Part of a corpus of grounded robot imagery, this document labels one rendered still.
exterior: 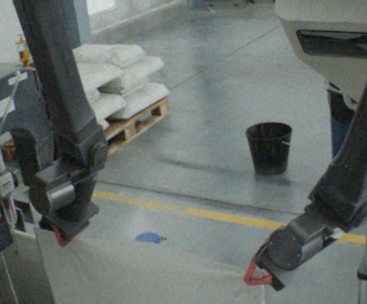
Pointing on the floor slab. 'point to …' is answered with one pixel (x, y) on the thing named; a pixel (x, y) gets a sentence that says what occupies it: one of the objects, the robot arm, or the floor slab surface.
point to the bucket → (269, 147)
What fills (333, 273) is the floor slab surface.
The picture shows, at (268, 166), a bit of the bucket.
